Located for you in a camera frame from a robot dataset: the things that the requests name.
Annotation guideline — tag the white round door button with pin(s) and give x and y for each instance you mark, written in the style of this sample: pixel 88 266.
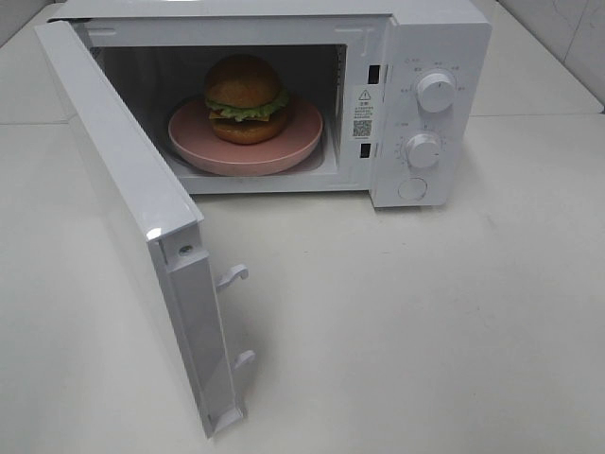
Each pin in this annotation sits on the white round door button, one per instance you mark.
pixel 412 189

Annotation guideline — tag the burger with lettuce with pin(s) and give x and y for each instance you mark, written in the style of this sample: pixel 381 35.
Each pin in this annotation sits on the burger with lettuce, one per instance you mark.
pixel 246 99

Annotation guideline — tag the pink plate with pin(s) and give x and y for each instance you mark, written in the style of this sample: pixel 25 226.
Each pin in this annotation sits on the pink plate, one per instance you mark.
pixel 191 134

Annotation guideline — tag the white microwave door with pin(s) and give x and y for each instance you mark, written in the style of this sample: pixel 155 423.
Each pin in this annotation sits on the white microwave door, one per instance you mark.
pixel 155 228

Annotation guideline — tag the white lower microwave knob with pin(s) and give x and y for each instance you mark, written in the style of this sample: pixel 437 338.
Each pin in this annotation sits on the white lower microwave knob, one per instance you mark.
pixel 423 150

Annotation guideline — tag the white microwave knob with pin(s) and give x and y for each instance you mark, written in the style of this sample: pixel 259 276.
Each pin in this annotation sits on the white microwave knob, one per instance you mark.
pixel 435 90
pixel 423 150

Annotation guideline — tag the white microwave oven body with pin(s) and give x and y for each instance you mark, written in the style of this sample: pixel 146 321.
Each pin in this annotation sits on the white microwave oven body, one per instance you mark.
pixel 357 62

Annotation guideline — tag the white upper microwave knob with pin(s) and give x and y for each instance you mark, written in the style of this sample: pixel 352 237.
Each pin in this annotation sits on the white upper microwave knob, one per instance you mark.
pixel 435 90

